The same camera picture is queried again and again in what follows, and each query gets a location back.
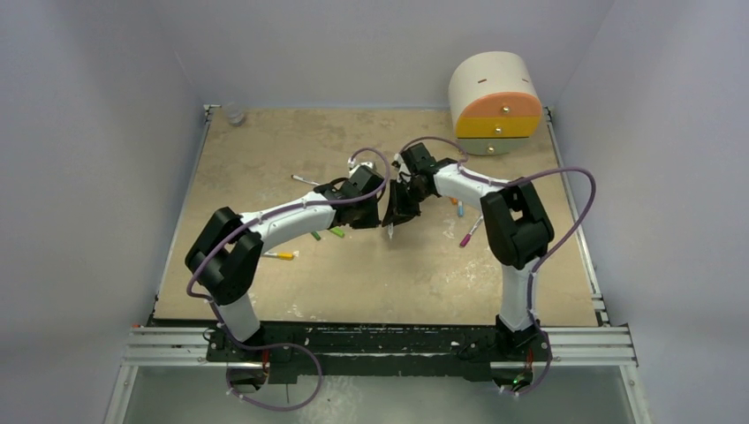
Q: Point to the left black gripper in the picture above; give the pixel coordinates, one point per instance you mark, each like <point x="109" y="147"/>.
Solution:
<point x="371" y="222"/>

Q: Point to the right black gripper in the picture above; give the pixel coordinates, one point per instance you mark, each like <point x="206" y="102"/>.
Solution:
<point x="406" y="200"/>

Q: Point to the magenta cap marker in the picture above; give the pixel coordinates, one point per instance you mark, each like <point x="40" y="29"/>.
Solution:
<point x="467" y="238"/>

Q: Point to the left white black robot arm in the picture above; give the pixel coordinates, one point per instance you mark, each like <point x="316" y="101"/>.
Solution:
<point x="224" y="258"/>

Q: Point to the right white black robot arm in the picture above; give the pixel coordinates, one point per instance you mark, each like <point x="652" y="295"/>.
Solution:
<point x="516" y="223"/>

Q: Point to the light green cap marker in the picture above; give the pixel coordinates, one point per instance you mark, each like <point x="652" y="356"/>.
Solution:
<point x="338" y="232"/>

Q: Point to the purple cap marker left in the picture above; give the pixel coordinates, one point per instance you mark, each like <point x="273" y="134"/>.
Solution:
<point x="304" y="180"/>

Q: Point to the round three-drawer cabinet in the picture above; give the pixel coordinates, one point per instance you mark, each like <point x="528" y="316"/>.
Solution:
<point x="494" y="106"/>

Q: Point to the clear plastic cup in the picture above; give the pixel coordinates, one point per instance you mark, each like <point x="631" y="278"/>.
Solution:
<point x="234" y="114"/>

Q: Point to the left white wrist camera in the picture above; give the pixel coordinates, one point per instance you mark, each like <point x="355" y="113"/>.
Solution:
<point x="354" y="164"/>

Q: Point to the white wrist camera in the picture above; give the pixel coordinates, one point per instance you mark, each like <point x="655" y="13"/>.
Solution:
<point x="354" y="164"/>
<point x="402" y="172"/>

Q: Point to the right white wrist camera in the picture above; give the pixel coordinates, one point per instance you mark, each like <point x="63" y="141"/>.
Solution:
<point x="402" y="172"/>

